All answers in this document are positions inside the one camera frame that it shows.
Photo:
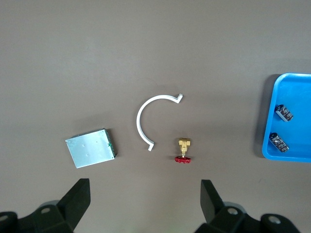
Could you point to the brass valve red handwheel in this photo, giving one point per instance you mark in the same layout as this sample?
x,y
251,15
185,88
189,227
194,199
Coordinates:
x,y
184,144

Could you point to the silver metal box module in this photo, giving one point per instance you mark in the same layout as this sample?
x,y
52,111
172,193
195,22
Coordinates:
x,y
90,148

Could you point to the white curved plastic clip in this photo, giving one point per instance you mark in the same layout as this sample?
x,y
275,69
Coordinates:
x,y
138,121

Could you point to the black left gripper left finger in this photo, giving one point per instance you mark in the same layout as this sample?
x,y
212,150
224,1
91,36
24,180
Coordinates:
x,y
73,204

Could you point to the dark brown cylindrical capacitor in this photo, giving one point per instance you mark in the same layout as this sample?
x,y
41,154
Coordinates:
x,y
284,113
279,143

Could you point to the brown table cover mat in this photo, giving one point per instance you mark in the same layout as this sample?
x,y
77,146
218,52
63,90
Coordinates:
x,y
121,48

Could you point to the blue plastic tray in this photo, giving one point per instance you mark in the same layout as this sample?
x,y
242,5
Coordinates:
x,y
296,97

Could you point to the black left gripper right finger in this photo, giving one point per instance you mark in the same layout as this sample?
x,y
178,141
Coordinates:
x,y
211,204

